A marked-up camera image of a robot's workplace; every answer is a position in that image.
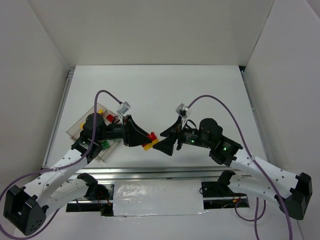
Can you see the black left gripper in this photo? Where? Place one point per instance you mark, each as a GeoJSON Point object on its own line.
{"type": "Point", "coordinates": [126, 132]}

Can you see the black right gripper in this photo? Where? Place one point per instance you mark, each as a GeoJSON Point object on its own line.
{"type": "Point", "coordinates": [179, 135]}

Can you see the yellow rectangular lego brick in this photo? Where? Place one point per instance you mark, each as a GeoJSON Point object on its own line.
{"type": "Point", "coordinates": [148, 146]}

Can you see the red rectangular lego brick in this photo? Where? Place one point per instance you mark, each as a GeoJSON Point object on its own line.
{"type": "Point", "coordinates": [154, 139]}

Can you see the green curved lego brick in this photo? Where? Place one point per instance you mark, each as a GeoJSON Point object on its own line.
{"type": "Point", "coordinates": [105, 144]}

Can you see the red oval lego brick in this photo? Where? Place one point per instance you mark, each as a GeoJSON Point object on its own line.
{"type": "Point", "coordinates": [110, 118]}

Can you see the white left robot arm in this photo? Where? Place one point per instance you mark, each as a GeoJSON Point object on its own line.
{"type": "Point", "coordinates": [28, 207]}

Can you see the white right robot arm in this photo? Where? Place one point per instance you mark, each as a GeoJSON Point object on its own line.
{"type": "Point", "coordinates": [247, 174]}

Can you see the clear bin near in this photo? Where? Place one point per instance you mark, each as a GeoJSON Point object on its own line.
{"type": "Point", "coordinates": [104, 154]}

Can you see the clear bin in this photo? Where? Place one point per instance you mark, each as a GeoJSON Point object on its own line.
{"type": "Point", "coordinates": [75, 130]}
{"type": "Point", "coordinates": [104, 154]}
{"type": "Point", "coordinates": [116, 119]}

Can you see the clear bin middle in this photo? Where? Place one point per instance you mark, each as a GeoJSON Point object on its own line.
{"type": "Point", "coordinates": [116, 119]}

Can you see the clear bin far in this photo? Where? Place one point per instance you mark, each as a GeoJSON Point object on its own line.
{"type": "Point", "coordinates": [75, 130]}

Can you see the white taped cover plate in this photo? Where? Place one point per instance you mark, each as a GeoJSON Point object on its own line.
{"type": "Point", "coordinates": [157, 198]}

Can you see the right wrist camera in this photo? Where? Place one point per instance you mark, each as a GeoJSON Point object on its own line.
{"type": "Point", "coordinates": [183, 111]}

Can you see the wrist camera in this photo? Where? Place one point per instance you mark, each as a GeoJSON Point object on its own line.
{"type": "Point", "coordinates": [183, 111]}
{"type": "Point", "coordinates": [122, 109]}

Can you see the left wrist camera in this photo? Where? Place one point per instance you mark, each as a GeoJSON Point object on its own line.
{"type": "Point", "coordinates": [122, 109]}

